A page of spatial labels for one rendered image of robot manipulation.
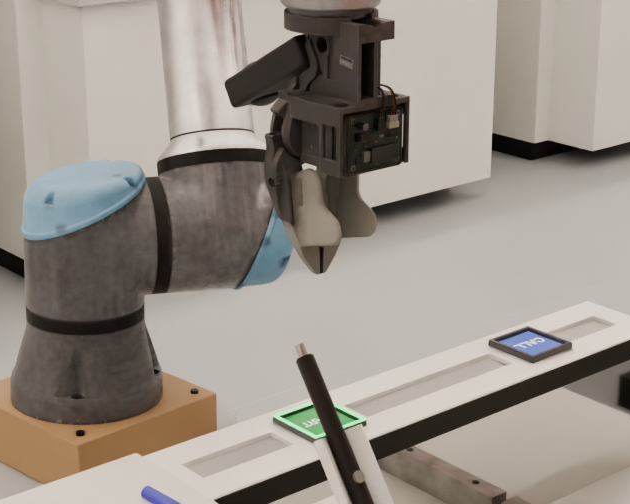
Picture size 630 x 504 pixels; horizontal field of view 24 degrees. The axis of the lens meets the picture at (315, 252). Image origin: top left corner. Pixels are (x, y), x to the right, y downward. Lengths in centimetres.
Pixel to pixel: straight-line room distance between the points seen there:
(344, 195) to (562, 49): 453
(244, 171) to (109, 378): 24
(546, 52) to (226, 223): 431
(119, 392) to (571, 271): 321
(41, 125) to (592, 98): 224
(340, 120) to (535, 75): 460
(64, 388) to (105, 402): 4
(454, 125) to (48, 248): 372
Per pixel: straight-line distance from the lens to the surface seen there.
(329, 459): 88
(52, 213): 138
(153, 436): 144
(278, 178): 112
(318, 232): 113
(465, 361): 135
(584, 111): 562
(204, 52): 145
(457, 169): 508
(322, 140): 108
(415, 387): 130
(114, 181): 138
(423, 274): 445
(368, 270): 447
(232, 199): 141
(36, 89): 425
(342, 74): 108
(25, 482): 146
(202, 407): 148
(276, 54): 113
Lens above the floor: 148
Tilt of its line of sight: 19 degrees down
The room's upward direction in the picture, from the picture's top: straight up
